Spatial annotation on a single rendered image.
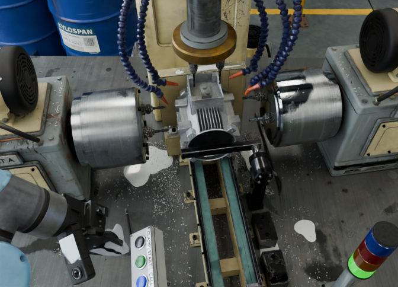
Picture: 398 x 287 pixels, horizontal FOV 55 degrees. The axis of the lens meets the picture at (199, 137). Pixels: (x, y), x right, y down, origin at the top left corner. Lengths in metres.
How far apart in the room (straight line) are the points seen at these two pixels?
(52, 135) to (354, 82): 0.90
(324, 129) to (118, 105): 0.63
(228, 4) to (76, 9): 1.45
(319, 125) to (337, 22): 2.50
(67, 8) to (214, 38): 1.67
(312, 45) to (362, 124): 2.12
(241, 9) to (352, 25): 2.47
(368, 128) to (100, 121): 0.82
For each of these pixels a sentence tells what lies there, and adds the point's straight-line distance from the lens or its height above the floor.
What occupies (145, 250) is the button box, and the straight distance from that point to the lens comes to 0.98.
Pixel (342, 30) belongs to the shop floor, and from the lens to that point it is 3.59.
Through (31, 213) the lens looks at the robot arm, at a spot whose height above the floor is 1.36.
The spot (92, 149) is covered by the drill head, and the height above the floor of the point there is 1.09.
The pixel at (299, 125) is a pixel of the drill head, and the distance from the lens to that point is 1.20.
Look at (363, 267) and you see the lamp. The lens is 1.00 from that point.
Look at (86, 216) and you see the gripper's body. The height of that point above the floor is 1.24.
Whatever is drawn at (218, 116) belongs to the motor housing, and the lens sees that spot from 1.17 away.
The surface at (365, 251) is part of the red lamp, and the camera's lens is 0.95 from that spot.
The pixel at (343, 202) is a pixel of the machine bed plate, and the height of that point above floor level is 0.80.
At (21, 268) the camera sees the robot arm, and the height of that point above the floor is 1.46.
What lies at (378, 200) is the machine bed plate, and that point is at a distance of 1.47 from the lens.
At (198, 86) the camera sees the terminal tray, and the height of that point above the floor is 1.11.
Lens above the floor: 1.97
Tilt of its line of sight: 51 degrees down
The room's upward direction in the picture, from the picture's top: 2 degrees counter-clockwise
